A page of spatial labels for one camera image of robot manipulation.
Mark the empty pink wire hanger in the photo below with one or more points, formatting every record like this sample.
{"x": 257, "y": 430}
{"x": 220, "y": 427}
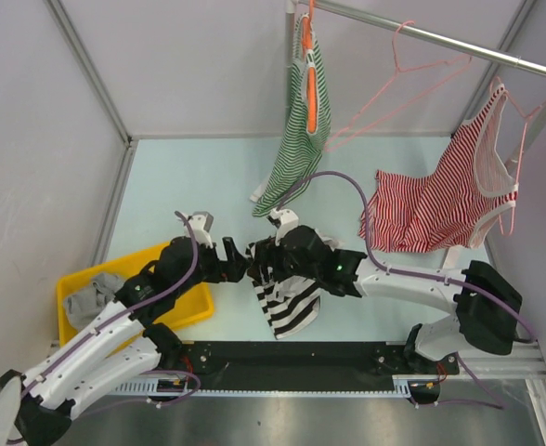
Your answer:
{"x": 408, "y": 84}

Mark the yellow plastic bin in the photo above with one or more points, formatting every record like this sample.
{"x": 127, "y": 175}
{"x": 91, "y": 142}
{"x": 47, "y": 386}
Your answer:
{"x": 195, "y": 306}

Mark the metal clothes rail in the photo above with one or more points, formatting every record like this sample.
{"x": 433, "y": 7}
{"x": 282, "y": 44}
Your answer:
{"x": 474, "y": 50}

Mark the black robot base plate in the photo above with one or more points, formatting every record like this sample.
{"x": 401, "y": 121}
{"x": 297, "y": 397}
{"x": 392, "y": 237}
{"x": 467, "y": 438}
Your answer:
{"x": 240, "y": 358}

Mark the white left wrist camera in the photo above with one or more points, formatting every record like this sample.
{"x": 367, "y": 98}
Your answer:
{"x": 199, "y": 226}

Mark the orange plastic hanger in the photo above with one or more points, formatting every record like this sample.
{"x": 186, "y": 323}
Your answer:
{"x": 311, "y": 91}

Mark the red white striped tank top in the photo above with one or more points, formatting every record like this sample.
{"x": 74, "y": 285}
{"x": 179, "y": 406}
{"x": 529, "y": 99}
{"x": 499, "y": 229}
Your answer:
{"x": 455, "y": 205}

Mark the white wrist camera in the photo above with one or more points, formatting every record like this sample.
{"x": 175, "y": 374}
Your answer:
{"x": 199, "y": 226}
{"x": 284, "y": 220}

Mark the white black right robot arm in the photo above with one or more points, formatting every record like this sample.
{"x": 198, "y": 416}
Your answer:
{"x": 480, "y": 305}

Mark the grey cloth garment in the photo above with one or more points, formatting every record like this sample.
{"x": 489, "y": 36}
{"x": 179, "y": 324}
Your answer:
{"x": 84, "y": 305}

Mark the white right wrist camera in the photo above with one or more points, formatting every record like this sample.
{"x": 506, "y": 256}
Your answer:
{"x": 284, "y": 220}

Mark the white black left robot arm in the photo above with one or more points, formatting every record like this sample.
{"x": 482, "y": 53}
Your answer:
{"x": 125, "y": 339}

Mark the pink hanger under red top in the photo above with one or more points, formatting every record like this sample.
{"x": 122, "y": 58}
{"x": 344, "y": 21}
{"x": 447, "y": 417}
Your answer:
{"x": 533, "y": 123}

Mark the white slotted cable duct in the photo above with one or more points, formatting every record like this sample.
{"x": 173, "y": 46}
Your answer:
{"x": 173, "y": 386}

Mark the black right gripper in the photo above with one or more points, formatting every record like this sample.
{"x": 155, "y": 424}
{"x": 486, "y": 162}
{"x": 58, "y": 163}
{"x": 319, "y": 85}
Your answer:
{"x": 267, "y": 253}

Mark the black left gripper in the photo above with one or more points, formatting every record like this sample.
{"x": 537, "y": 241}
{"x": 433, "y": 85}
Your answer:
{"x": 232, "y": 268}

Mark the green white striped tank top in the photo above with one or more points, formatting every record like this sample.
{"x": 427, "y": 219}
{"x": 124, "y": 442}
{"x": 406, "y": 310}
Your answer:
{"x": 301, "y": 149}

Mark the black white striped tank top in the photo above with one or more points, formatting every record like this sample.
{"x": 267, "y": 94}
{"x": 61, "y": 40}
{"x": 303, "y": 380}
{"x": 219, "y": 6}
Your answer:
{"x": 288, "y": 306}

